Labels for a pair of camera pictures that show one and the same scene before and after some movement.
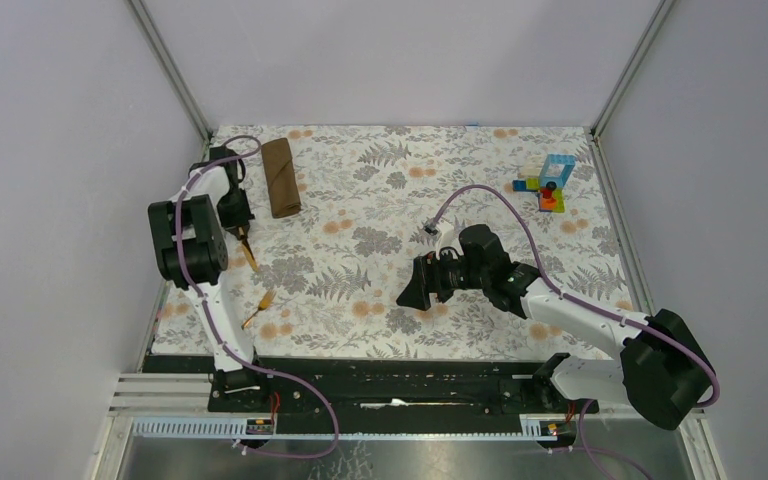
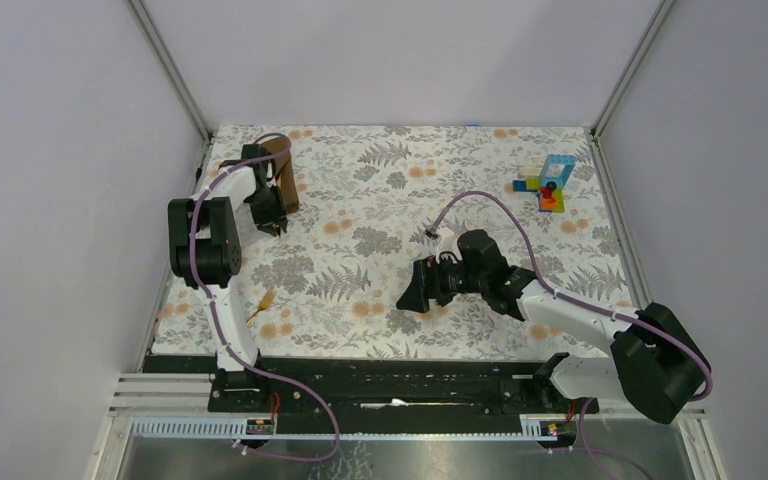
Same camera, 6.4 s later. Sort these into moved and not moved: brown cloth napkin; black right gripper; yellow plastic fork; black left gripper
Moved: black left gripper
Not moved: black right gripper; yellow plastic fork; brown cloth napkin
